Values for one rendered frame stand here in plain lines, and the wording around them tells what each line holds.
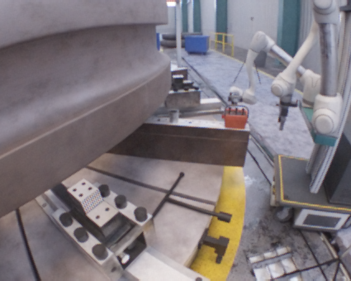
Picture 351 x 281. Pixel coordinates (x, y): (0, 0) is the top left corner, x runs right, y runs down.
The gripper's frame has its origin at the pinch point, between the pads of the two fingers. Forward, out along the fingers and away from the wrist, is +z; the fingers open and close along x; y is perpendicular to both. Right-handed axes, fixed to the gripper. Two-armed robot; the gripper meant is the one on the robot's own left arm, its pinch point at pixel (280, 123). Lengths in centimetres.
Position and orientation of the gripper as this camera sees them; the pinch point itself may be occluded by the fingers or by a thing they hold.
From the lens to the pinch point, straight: 152.9
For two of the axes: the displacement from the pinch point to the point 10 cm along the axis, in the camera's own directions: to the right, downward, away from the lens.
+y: -9.3, -1.6, 3.2
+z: 0.3, 8.6, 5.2
